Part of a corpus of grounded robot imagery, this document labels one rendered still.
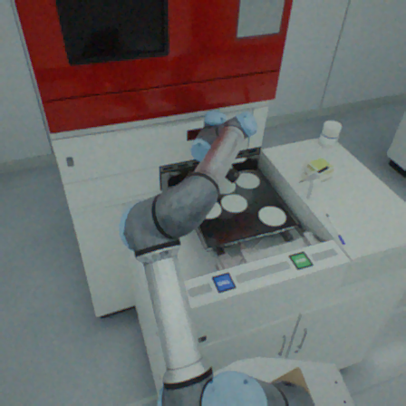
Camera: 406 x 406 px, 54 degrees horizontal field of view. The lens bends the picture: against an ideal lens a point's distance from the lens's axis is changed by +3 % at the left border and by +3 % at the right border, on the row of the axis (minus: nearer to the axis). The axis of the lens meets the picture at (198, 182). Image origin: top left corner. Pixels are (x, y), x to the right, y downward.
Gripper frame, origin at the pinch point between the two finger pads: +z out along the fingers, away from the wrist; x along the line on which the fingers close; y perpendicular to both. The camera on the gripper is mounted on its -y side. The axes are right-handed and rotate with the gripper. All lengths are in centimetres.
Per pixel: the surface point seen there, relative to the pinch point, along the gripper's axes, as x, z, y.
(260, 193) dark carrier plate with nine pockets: -11.7, 1.4, -14.5
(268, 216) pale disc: -1.4, 1.4, -22.0
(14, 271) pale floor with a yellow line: 27, 91, 112
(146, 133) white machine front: 6.1, -22.6, 26.7
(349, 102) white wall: -264, 81, -11
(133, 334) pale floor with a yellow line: 25, 91, 29
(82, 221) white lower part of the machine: 28, 14, 45
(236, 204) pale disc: -1.0, 1.3, -9.1
